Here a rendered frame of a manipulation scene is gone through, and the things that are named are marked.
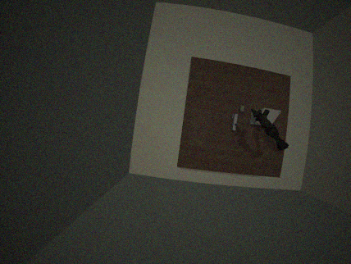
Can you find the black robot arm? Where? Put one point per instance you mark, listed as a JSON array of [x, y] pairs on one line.
[[272, 131]]

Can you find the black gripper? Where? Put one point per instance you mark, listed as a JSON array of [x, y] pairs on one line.
[[259, 116]]

